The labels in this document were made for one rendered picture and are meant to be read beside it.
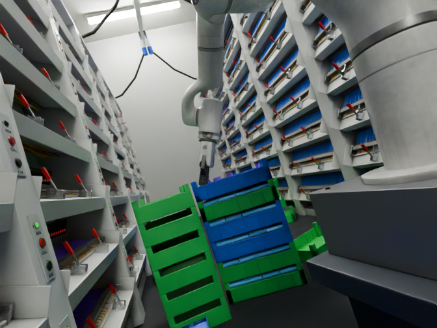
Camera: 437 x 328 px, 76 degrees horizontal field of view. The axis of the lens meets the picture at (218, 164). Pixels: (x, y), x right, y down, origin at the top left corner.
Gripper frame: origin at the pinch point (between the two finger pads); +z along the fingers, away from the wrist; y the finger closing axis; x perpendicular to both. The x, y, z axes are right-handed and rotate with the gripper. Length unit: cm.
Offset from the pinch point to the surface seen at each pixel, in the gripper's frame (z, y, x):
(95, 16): -170, 220, 199
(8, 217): 5, -68, 19
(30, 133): -9, -49, 33
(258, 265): 28.7, -3.9, -24.7
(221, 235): 19.5, -3.9, -9.7
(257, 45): -91, 89, -12
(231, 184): 0.1, -3.9, -11.2
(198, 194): 5.6, -3.9, 0.9
